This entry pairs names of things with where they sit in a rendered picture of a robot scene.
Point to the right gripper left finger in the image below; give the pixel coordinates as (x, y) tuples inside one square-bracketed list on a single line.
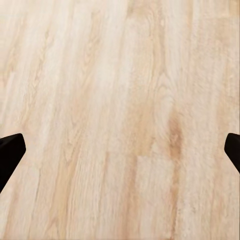
[(12, 150)]

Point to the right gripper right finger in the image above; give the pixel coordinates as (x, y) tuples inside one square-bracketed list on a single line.
[(232, 148)]

